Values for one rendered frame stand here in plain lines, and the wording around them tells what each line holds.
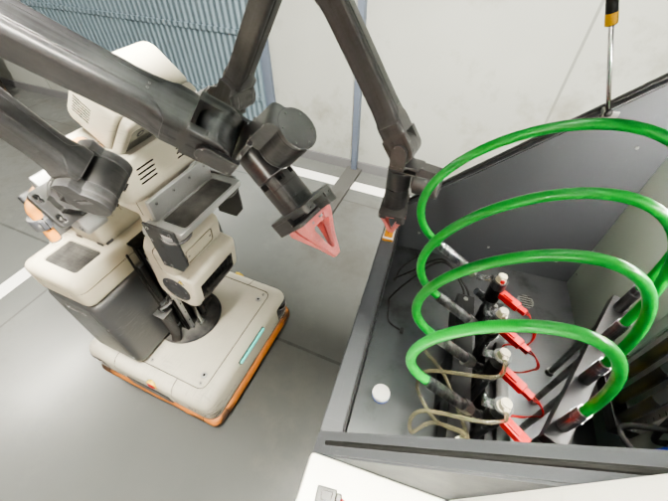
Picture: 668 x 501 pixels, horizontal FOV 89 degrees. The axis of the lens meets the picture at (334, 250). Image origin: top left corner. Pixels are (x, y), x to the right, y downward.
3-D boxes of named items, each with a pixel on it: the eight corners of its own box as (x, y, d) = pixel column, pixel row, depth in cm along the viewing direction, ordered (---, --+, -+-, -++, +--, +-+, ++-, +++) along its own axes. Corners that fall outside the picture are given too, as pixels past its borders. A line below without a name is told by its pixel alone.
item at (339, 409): (382, 250, 113) (388, 213, 102) (396, 252, 112) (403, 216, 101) (321, 452, 73) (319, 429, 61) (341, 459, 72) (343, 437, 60)
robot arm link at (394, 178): (393, 155, 82) (385, 167, 78) (421, 162, 79) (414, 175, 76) (390, 179, 87) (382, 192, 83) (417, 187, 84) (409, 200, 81)
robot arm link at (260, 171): (252, 144, 54) (227, 160, 50) (273, 120, 48) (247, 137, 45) (281, 180, 55) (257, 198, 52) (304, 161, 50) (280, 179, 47)
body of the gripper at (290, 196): (310, 216, 47) (275, 172, 45) (276, 235, 55) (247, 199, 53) (336, 192, 51) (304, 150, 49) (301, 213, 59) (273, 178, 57)
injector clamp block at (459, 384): (442, 326, 89) (457, 291, 78) (482, 337, 87) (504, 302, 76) (425, 473, 67) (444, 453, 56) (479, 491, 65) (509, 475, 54)
